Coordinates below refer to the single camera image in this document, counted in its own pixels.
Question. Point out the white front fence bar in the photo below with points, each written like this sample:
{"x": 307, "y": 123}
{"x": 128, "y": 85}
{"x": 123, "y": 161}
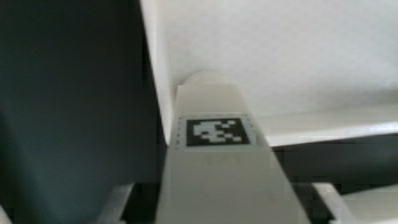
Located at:
{"x": 371, "y": 205}

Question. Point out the white desk top tray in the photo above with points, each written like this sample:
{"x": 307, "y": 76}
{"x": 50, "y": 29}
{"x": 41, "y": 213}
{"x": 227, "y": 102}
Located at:
{"x": 306, "y": 51}

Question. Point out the white desk leg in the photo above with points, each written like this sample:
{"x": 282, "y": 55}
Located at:
{"x": 224, "y": 184}

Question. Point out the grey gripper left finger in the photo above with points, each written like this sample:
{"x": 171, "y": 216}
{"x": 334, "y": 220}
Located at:
{"x": 114, "y": 207}

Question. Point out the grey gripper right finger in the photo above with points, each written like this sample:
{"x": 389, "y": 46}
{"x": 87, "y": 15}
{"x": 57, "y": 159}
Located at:
{"x": 334, "y": 203}

